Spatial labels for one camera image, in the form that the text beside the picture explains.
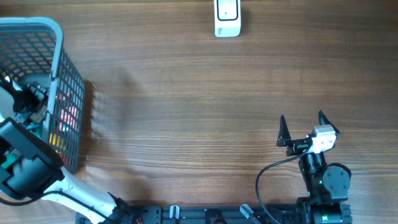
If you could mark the green glove package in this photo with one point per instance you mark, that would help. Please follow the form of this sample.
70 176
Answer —
13 155

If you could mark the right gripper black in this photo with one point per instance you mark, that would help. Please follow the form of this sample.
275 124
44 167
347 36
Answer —
284 140

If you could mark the white jar green lid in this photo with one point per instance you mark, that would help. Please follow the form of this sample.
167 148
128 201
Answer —
39 116

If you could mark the white barcode scanner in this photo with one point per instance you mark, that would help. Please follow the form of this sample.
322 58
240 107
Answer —
227 14

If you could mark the grey black plastic basket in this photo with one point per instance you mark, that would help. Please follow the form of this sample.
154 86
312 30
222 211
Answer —
32 51

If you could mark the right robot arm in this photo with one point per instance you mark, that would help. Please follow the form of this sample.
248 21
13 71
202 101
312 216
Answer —
325 183

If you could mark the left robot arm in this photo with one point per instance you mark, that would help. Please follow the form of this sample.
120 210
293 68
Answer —
31 170

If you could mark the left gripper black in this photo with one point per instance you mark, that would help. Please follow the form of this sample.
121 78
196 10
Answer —
38 102

